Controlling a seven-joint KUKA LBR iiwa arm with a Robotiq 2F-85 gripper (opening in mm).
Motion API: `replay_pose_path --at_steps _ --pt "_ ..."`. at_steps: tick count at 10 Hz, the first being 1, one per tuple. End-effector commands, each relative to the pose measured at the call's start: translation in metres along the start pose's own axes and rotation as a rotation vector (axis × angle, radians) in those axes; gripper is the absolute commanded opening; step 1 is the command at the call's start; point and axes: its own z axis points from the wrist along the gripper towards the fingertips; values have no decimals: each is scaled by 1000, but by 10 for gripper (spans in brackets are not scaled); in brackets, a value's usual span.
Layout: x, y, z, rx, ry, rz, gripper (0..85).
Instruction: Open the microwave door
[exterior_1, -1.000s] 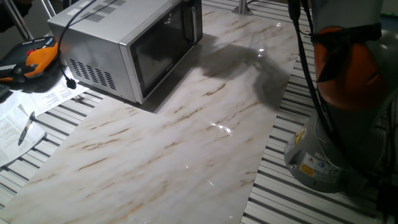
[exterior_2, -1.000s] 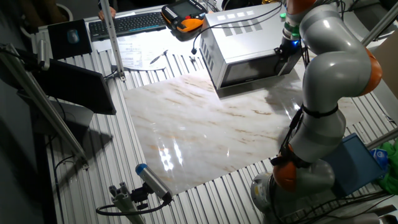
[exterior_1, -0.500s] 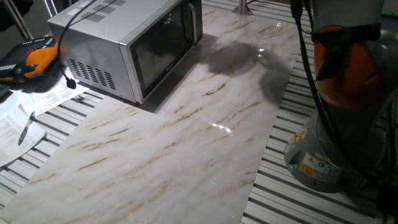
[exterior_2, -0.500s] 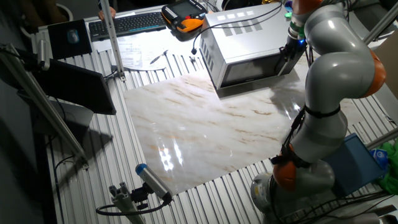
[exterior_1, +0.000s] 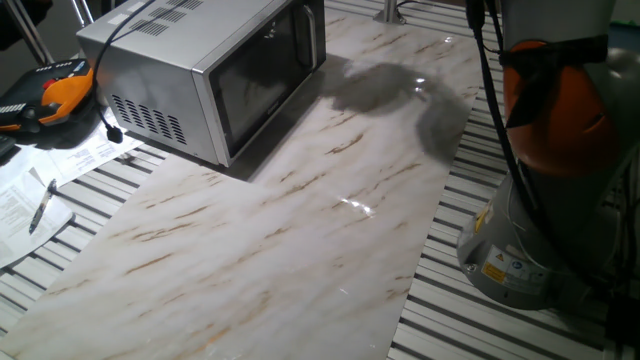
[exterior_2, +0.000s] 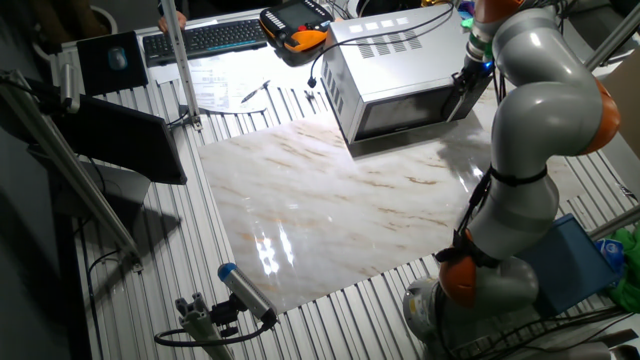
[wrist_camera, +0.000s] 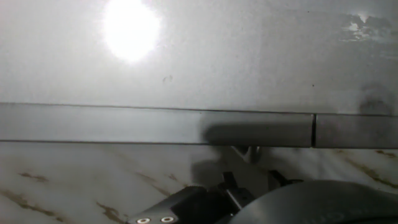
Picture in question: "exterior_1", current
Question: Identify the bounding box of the printed white paper sheet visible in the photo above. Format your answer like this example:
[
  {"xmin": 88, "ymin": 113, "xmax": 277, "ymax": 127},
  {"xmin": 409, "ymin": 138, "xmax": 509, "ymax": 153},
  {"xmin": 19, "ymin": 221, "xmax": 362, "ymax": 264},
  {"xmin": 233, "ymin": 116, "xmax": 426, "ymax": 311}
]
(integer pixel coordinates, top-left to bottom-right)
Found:
[
  {"xmin": 0, "ymin": 167, "xmax": 76, "ymax": 270},
  {"xmin": 47, "ymin": 107, "xmax": 145, "ymax": 187}
]

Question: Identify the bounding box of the thin silver metal leg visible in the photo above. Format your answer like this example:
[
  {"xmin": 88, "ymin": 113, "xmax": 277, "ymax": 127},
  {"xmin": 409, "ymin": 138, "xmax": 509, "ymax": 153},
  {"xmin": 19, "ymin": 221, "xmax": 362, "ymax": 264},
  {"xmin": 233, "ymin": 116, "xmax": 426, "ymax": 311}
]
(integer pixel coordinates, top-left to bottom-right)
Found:
[{"xmin": 69, "ymin": 0, "xmax": 95, "ymax": 29}]

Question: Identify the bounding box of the silver microwave oven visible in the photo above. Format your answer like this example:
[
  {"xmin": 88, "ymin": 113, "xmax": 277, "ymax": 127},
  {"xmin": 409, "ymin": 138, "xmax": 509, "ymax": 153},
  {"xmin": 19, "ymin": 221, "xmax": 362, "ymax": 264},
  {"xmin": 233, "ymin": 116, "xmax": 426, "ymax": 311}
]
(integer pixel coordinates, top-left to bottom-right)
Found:
[{"xmin": 76, "ymin": 0, "xmax": 327, "ymax": 168}]

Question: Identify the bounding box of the black pen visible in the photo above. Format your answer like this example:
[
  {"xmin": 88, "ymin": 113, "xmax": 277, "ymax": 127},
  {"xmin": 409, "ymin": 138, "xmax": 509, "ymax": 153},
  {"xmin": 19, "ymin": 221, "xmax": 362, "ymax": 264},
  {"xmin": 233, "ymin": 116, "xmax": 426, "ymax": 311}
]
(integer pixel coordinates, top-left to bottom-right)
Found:
[{"xmin": 28, "ymin": 178, "xmax": 58, "ymax": 236}]

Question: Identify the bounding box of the black microwave power cable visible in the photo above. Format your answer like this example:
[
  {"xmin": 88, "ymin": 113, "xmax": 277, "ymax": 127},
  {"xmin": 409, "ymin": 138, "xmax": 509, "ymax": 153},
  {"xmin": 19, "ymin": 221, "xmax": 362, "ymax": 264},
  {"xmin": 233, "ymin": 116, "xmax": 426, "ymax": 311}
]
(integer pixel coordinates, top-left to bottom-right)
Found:
[{"xmin": 91, "ymin": 0, "xmax": 157, "ymax": 145}]

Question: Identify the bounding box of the black and orange teach pendant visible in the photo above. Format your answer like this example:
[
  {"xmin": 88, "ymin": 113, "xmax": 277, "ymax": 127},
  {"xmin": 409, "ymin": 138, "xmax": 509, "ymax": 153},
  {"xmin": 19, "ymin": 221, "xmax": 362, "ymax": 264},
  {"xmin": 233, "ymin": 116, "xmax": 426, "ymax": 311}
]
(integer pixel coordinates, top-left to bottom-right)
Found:
[{"xmin": 0, "ymin": 58, "xmax": 96, "ymax": 134}]

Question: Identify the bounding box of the marble pattern table mat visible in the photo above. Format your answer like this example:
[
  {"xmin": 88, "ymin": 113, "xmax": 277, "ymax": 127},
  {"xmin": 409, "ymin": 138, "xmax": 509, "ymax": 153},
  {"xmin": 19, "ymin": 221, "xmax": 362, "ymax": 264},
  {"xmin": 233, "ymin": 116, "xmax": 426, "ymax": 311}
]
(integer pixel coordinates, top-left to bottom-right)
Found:
[{"xmin": 0, "ymin": 2, "xmax": 484, "ymax": 360}]

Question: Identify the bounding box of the aluminium frame strut with foot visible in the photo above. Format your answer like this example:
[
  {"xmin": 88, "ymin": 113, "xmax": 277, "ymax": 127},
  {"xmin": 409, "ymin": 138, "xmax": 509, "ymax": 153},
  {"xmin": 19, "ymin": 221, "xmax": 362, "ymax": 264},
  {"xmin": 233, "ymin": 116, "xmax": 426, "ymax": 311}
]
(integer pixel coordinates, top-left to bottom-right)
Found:
[{"xmin": 372, "ymin": 0, "xmax": 408, "ymax": 26}]

